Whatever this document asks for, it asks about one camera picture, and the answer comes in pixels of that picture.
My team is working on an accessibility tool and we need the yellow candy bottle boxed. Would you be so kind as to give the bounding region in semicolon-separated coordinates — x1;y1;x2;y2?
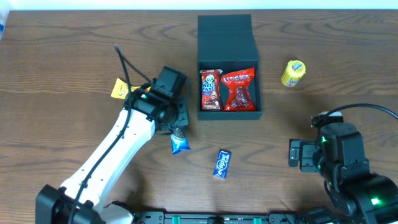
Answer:
281;60;306;87

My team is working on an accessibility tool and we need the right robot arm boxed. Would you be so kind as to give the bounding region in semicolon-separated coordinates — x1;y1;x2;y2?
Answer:
288;123;397;223

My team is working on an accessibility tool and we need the white blue object corner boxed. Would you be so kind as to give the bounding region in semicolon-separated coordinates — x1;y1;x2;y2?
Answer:
0;8;9;40

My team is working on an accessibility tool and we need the blue Eclipse mint box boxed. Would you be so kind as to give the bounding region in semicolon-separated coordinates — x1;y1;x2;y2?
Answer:
213;149;232;179

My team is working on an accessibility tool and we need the dark green open box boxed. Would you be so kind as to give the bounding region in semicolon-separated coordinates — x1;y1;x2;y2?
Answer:
197;14;262;121

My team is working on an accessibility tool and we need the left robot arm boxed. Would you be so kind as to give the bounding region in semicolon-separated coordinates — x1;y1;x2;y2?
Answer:
35;88;188;223

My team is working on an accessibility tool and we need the black mounting rail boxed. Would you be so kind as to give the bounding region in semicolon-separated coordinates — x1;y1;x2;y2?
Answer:
132;212;305;224

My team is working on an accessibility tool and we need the red Hello Panda box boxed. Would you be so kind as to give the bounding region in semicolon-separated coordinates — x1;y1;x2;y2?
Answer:
200;69;223;111

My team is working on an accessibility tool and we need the red Kracie candy bag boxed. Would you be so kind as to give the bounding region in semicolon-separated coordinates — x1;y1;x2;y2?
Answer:
221;68;256;111

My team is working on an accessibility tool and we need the yellow orange snack packet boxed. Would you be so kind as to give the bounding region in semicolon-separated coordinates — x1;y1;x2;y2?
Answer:
110;77;150;100

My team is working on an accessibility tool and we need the blue Oreo cookie pack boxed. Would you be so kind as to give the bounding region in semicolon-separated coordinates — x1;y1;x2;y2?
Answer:
170;128;190;155

